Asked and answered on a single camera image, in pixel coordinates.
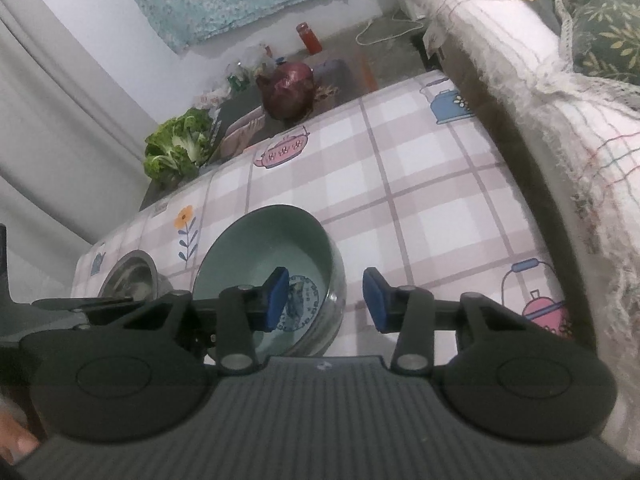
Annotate plaid printed tablecloth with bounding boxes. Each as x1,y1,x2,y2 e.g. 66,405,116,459
70,70,571,361

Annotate green leafy lettuce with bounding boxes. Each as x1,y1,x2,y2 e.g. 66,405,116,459
144,107,216,181

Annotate person's left hand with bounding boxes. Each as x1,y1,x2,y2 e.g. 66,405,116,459
0,400,42,467

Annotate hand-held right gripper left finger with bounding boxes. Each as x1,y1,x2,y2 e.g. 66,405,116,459
122,266,292,373

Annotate green ceramic bowl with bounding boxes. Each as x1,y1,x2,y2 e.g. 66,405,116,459
191,204,347,358

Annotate clear plastic bag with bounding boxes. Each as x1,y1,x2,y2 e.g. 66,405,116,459
220,45,276,92

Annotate dark red teapot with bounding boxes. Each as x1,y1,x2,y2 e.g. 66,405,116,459
256,60,317,121

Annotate white cable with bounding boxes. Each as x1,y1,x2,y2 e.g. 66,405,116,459
355,10,426,46

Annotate stainless steel bowl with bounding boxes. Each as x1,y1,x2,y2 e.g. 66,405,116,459
97,250,173,303

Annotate red jar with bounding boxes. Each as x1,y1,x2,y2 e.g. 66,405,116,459
296,22,321,55

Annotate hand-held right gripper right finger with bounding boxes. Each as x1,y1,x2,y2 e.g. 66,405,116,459
362,266,523,373

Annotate white curtain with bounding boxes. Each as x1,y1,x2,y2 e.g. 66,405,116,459
0,0,166,306

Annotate green leaf print pillow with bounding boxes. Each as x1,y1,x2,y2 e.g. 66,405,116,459
555,0,640,78

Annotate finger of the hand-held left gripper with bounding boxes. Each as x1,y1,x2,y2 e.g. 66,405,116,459
30,297,136,314

